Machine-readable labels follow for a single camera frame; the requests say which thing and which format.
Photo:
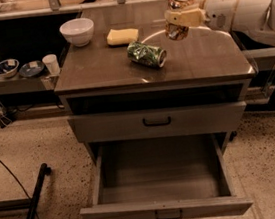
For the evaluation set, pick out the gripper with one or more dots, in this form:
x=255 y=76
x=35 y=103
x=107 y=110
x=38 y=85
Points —
x=219 y=10

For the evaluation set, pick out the crushed orange soda can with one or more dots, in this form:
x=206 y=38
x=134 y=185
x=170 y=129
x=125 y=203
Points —
x=176 y=18

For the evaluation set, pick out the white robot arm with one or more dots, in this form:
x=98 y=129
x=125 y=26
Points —
x=253 y=18

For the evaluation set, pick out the crushed green soda can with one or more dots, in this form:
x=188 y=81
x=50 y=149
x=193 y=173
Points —
x=147 y=55

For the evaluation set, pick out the grey drawer cabinet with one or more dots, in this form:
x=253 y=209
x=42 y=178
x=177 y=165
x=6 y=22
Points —
x=205 y=68

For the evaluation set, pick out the open lower drawer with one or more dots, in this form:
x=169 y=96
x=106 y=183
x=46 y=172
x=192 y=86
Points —
x=179 y=177

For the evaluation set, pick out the yellow sponge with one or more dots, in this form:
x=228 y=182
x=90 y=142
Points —
x=122 y=37

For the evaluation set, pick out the white bowl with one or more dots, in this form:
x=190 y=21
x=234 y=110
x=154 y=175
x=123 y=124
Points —
x=78 y=32

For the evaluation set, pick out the small white cup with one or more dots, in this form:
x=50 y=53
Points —
x=51 y=63

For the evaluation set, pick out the dark blue bowl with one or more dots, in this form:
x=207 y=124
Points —
x=32 y=69

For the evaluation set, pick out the grey side shelf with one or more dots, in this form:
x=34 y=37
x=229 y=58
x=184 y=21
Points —
x=19 y=84

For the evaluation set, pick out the grey bowl with blue inside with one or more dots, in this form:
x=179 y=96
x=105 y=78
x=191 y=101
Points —
x=8 y=68

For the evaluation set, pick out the black stand leg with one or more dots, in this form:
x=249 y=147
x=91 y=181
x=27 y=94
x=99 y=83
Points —
x=29 y=204

